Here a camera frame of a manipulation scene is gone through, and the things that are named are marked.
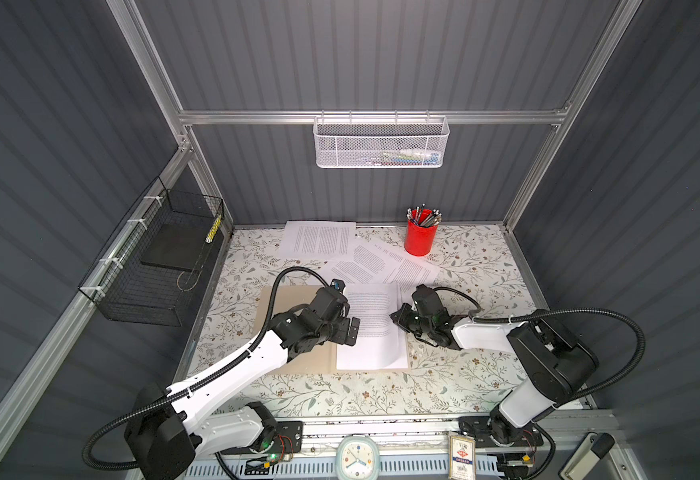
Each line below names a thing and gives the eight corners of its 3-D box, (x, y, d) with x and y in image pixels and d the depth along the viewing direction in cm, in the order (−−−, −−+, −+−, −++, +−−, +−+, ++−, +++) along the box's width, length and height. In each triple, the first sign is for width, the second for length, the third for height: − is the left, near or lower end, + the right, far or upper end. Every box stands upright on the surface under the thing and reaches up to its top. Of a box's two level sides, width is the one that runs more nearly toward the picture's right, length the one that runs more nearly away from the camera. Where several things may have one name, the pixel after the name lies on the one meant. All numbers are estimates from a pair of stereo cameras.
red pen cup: (404, 256, 113) (410, 226, 101) (401, 235, 121) (406, 204, 108) (434, 256, 113) (443, 226, 101) (429, 235, 121) (438, 204, 108)
